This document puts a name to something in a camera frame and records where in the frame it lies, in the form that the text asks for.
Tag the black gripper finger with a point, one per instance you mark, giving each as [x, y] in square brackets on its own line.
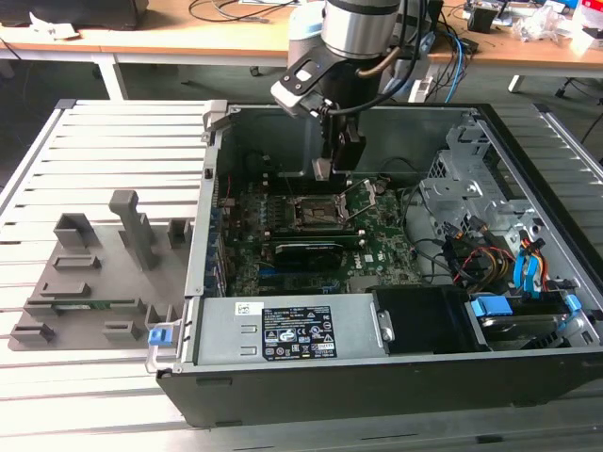
[352, 148]
[330, 136]

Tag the silver CPU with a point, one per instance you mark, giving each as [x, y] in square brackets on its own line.
[321, 170]

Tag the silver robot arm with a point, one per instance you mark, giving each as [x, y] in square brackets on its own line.
[358, 28]

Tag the CPU socket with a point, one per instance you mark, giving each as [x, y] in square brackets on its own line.
[320, 213]

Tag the white power strip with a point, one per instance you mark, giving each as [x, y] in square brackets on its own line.
[420, 89]

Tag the black caster wheel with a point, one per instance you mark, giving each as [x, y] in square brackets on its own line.
[255, 71]

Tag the green motherboard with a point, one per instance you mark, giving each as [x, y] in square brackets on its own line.
[391, 235]

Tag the silver drive cage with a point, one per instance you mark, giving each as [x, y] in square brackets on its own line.
[452, 193]

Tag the black graphics card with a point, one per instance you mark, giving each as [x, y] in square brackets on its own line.
[306, 258]

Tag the black power adapter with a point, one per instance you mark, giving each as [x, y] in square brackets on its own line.
[468, 44]

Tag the wooden desk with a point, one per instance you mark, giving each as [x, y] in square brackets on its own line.
[212, 47]

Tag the black desk organizer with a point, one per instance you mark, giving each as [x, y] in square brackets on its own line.
[483, 19]

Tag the blue expansion slot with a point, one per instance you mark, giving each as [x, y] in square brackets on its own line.
[266, 273]

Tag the clear plastic bag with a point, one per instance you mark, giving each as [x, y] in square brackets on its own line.
[537, 23]

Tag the grey power supply unit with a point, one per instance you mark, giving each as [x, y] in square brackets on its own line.
[221, 339]

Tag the white cardboard box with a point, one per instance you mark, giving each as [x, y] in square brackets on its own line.
[584, 28]

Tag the black open PC case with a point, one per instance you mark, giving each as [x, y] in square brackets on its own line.
[330, 391]

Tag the hard disk with blue carrier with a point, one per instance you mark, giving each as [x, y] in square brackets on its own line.
[518, 329]

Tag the blue plastic latch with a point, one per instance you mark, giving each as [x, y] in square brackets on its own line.
[158, 336]

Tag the grey parts rack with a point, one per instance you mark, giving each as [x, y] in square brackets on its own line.
[108, 282]

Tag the crumpled white paper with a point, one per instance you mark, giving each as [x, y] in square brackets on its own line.
[52, 28]

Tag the green RAM stick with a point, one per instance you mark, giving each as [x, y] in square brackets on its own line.
[80, 307]

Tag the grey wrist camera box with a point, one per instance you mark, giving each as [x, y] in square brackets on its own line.
[292, 101]

